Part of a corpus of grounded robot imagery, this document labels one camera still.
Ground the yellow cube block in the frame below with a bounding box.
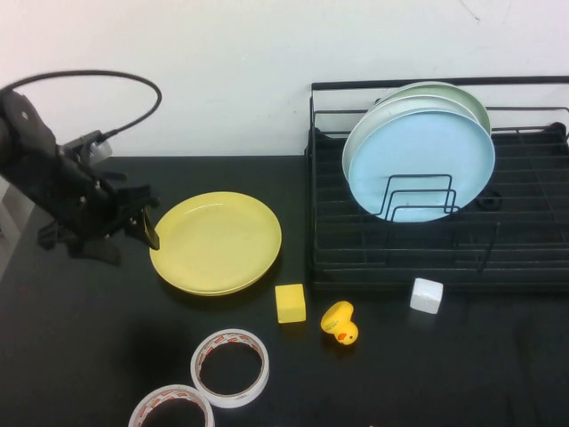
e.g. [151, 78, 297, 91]
[274, 283, 309, 325]

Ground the white double-sided tape roll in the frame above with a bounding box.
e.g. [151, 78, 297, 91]
[190, 327, 271, 409]
[128, 383, 217, 427]

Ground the black wire dish rack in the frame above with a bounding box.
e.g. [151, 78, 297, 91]
[303, 76, 569, 293]

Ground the white cube block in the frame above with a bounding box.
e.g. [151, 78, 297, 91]
[408, 277, 445, 316]

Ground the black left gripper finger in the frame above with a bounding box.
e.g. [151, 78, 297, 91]
[132, 206, 161, 252]
[69, 238, 123, 268]

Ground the light blue plate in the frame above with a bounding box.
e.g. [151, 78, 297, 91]
[348, 110, 497, 224]

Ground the yellow plastic plate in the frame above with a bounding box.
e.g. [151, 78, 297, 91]
[148, 191, 284, 297]

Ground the yellow rubber duck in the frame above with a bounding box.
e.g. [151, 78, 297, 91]
[320, 300, 360, 347]

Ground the pale grey plate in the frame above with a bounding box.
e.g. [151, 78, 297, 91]
[341, 93, 484, 181]

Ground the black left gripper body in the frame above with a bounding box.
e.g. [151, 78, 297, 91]
[20, 144, 161, 251]

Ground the pale green plate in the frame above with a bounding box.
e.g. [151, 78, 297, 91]
[376, 81, 493, 137]

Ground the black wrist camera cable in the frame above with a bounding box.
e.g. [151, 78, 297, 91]
[7, 68, 163, 141]

